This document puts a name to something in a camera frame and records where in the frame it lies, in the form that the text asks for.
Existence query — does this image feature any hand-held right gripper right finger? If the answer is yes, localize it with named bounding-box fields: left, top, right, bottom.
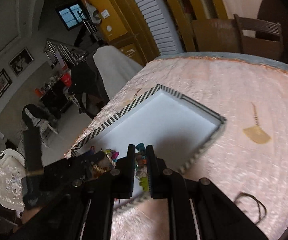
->
left=146, top=145, right=268, bottom=240

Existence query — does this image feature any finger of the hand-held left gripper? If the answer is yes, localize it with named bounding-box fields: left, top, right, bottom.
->
left=71, top=151, right=105, bottom=167

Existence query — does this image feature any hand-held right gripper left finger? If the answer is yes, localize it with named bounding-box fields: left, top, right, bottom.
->
left=14, top=144, right=136, bottom=240

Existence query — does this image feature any red tassel charm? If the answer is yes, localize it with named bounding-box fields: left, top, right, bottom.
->
left=91, top=159, right=115, bottom=176

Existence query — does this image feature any colourful bead bracelet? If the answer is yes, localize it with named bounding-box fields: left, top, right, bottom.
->
left=101, top=142, right=150, bottom=189

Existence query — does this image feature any striped white box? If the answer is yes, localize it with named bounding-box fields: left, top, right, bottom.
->
left=64, top=84, right=227, bottom=209

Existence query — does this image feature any white ornate chair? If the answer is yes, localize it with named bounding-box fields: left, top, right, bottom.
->
left=0, top=148, right=28, bottom=212

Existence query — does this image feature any chair with black cloth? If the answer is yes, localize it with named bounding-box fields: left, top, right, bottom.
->
left=22, top=104, right=59, bottom=144

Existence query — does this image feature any black jacket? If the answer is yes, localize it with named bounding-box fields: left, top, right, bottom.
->
left=69, top=62, right=109, bottom=118

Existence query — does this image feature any dark cluttered side table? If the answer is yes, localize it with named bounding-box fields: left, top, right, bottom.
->
left=35, top=74, right=72, bottom=113

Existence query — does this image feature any white covered chair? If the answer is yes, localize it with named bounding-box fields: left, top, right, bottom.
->
left=93, top=45, right=144, bottom=103

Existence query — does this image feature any metal stair railing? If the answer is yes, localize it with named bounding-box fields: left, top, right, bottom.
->
left=44, top=38, right=88, bottom=68

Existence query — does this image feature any framed black-white photo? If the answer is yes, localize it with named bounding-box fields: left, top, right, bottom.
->
left=8, top=47, right=34, bottom=77

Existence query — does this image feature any window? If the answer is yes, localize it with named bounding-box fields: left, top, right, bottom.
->
left=55, top=2, right=88, bottom=31

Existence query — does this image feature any yellow wooden cabinet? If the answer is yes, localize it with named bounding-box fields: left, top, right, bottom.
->
left=79, top=0, right=159, bottom=65

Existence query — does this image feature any brown cardboard panel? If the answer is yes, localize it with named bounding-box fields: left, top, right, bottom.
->
left=191, top=19, right=244, bottom=53

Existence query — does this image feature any white louvered panel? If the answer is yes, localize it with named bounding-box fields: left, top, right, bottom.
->
left=123, top=0, right=182, bottom=55

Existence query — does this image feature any wooden chair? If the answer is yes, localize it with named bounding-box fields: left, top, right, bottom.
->
left=234, top=14, right=284, bottom=61

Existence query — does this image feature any dark brown arched panel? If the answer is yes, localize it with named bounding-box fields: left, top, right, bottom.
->
left=257, top=0, right=288, bottom=45

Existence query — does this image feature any black hair tie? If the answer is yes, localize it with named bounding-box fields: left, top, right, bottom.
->
left=234, top=192, right=268, bottom=225

